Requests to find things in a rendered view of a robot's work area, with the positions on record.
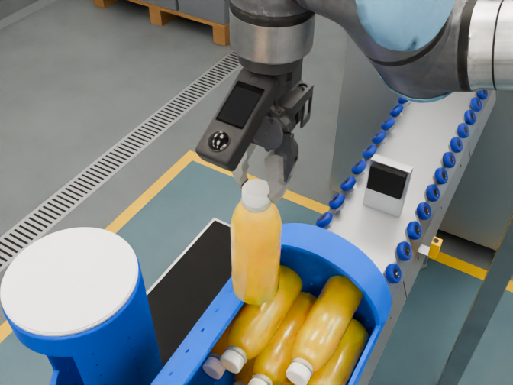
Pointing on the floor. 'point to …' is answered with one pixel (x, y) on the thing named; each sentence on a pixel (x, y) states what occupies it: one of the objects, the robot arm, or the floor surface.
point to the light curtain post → (481, 309)
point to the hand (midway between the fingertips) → (256, 192)
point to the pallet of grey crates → (222, 19)
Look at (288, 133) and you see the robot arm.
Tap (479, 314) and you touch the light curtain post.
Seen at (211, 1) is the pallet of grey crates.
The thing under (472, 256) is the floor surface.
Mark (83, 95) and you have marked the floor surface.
